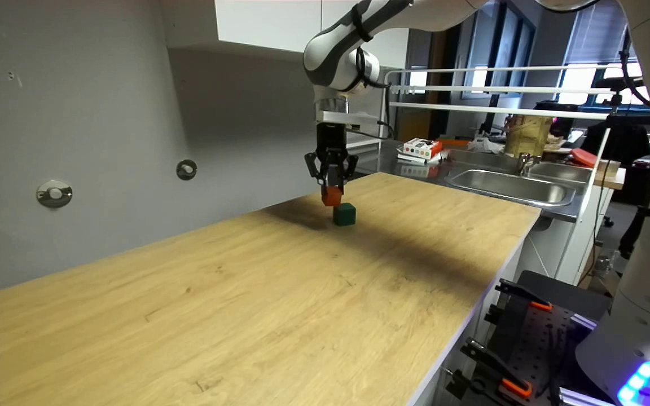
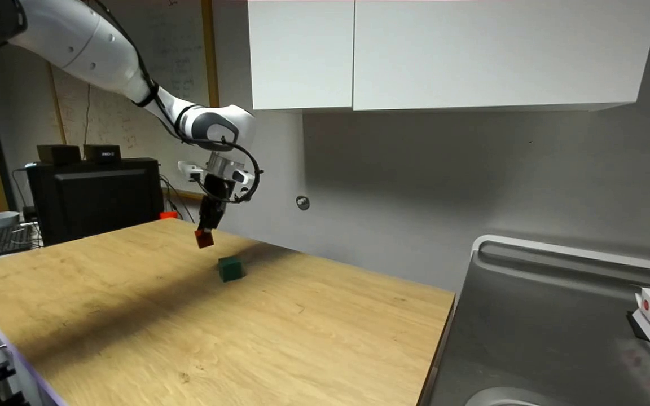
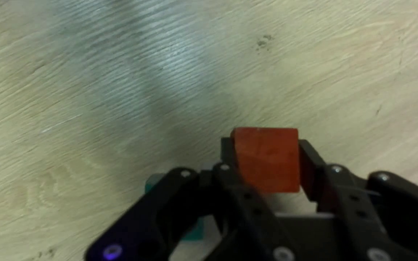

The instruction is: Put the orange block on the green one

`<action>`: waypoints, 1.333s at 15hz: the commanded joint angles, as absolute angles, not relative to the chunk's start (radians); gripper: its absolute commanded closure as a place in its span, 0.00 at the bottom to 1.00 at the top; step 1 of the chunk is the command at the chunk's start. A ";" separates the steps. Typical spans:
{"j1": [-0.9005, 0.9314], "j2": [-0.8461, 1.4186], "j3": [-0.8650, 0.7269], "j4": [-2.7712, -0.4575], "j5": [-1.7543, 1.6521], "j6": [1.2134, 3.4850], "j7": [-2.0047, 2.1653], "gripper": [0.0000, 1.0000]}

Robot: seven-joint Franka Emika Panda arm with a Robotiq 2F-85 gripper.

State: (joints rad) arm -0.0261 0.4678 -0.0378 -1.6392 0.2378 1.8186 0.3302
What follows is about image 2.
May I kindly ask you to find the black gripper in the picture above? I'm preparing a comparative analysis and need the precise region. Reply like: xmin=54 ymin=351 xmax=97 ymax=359
xmin=194 ymin=171 xmax=230 ymax=237

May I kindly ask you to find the green cube block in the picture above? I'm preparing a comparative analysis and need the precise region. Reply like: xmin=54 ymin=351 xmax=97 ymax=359
xmin=216 ymin=254 xmax=249 ymax=285

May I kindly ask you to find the black keyboard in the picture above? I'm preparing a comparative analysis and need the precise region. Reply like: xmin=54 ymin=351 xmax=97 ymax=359
xmin=0 ymin=224 xmax=38 ymax=259

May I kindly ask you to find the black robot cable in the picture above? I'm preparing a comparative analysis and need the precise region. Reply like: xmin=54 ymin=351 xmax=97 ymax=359
xmin=90 ymin=0 xmax=267 ymax=204

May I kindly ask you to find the white wall cabinet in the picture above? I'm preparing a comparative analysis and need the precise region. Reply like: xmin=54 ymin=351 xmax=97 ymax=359
xmin=246 ymin=0 xmax=650 ymax=114

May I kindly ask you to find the stainless steel sink counter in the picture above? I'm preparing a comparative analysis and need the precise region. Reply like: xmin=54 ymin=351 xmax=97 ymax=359
xmin=418 ymin=232 xmax=650 ymax=406

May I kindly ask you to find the black computer monitor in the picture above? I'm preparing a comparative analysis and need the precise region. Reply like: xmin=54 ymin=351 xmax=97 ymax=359
xmin=26 ymin=155 xmax=168 ymax=249

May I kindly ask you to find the wooden vertical trim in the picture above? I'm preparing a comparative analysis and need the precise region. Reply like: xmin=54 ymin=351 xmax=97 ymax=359
xmin=201 ymin=0 xmax=221 ymax=109

